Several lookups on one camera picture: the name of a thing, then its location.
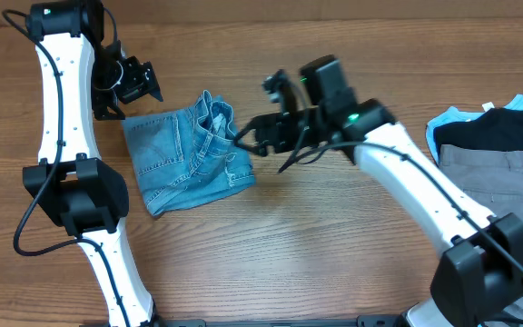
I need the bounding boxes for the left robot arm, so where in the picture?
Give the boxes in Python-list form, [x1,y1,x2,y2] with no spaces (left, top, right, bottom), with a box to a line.
[13,0,163,326]

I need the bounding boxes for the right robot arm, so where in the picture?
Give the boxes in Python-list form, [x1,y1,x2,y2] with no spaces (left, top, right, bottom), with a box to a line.
[234,99,523,326]

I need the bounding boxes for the black base frame bar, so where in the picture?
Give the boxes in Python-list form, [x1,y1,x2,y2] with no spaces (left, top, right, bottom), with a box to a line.
[156,314,410,327]

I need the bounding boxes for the grey folded trousers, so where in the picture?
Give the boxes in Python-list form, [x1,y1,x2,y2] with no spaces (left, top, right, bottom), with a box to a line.
[438,143,523,327]

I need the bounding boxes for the light blue denim jeans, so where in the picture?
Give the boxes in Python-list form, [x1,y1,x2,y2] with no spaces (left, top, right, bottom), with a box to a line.
[122,90,255,217]

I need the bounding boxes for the black folded garment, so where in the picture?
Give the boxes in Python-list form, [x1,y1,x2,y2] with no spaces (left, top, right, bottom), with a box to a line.
[433,108,523,152]

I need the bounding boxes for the light blue folded garment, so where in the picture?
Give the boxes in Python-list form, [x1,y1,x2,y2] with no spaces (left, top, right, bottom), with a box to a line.
[425,94,523,164]

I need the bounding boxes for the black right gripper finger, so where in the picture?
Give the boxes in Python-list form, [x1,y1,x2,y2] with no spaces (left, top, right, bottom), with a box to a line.
[233,137,266,157]
[233,116,262,144]

